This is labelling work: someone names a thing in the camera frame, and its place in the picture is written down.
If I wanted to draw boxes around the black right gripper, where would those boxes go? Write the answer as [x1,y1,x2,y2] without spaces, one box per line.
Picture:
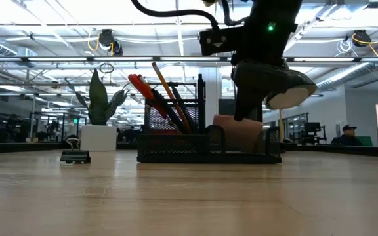
[199,25,290,123]

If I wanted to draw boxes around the pink sticky note pad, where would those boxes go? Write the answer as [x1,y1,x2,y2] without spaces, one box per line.
[212,114,264,154]

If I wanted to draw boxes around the red-handled scissors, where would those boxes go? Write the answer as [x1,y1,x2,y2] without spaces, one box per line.
[127,74,172,121]

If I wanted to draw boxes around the black binder clip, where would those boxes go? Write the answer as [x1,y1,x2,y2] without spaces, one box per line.
[59,137,92,165]

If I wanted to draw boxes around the black mesh desk organizer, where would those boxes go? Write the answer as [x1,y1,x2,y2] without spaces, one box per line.
[136,98,282,165]

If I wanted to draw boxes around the black background monitor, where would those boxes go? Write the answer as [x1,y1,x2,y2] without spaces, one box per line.
[218,98,236,116]

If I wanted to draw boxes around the black desk lamp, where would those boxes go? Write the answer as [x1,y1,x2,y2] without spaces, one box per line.
[255,67,318,145]

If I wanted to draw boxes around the person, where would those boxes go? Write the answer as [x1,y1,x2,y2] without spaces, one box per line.
[330,124,363,147]

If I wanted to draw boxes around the green snake plant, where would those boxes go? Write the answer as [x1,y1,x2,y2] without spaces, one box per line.
[64,68,132,127]

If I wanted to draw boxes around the white plant pot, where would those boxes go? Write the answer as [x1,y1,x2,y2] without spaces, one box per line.
[79,125,118,153]

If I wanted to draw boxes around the yellow hanging cord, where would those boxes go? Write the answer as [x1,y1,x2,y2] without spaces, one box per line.
[278,109,284,142]

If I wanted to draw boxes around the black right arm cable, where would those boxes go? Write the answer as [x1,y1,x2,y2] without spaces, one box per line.
[130,0,246,31]

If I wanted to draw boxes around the black ceiling cable reel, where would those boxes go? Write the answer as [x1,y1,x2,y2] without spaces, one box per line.
[351,28,378,58]
[87,28,125,57]

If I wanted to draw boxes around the black metal table frame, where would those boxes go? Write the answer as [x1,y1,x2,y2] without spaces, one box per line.
[0,141,378,158]

